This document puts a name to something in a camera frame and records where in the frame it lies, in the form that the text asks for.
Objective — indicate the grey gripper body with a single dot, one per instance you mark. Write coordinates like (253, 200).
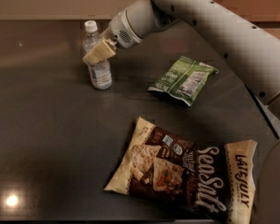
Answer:
(121, 31)

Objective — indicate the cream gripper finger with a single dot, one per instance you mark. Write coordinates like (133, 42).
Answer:
(103, 50)

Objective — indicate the blue plastic water bottle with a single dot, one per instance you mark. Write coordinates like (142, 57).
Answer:
(100, 73)

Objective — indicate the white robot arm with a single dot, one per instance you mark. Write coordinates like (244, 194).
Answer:
(251, 53)

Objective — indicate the green chip bag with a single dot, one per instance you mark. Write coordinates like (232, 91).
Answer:
(184, 80)

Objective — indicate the brown Sea Salt chip bag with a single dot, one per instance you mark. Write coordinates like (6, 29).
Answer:
(215, 181)

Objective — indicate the grey side table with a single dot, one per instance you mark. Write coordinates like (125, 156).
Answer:
(272, 121)

